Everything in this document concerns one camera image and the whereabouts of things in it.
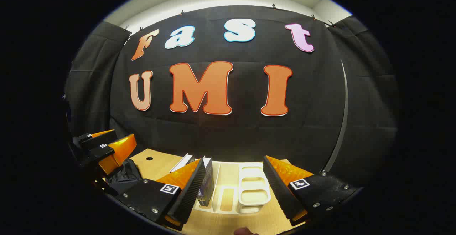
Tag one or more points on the thin metal pole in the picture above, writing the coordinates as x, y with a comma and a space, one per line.
345, 113

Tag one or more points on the blue cover book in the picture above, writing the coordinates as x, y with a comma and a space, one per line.
206, 188

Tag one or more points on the black schoolbag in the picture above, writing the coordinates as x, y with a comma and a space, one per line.
123, 176

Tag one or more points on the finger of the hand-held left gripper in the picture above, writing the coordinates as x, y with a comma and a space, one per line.
96, 140
94, 153

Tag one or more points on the portrait cover book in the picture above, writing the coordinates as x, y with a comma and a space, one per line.
182, 163

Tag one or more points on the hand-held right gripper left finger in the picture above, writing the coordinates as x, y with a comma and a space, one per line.
190, 192

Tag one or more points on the white bookshelf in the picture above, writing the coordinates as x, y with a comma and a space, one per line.
253, 188

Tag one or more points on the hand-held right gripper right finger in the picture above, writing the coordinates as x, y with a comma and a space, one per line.
279, 192

